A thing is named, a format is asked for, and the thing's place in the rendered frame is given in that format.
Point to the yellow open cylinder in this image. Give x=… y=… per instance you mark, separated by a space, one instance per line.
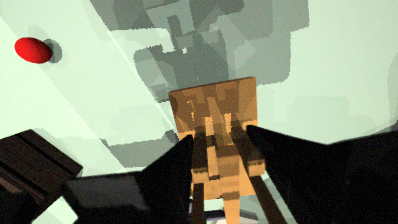
x=395 y=127

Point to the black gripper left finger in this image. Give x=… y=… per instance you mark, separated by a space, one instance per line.
x=160 y=192

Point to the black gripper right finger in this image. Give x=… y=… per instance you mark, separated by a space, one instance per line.
x=315 y=180

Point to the red ball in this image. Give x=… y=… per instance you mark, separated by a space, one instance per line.
x=33 y=50

